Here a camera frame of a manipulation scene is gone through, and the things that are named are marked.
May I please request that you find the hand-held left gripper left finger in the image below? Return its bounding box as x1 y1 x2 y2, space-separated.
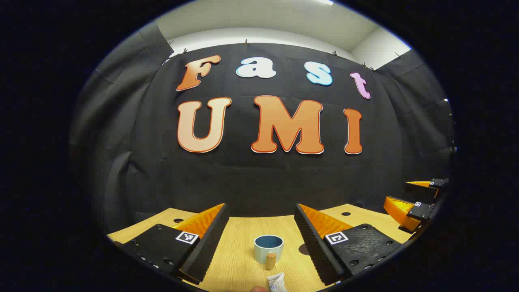
115 203 230 285

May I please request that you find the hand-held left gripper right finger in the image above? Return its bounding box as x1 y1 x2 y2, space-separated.
294 203 403 286

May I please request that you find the light blue cup wooden handle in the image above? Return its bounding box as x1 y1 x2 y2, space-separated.
254 234 284 271

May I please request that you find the white toothpaste tube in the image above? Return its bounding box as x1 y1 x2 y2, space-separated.
267 273 287 292

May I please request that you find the wooden desktop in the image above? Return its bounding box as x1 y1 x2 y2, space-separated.
106 204 414 292

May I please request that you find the black backdrop cloth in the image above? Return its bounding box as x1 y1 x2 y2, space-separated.
71 20 455 236

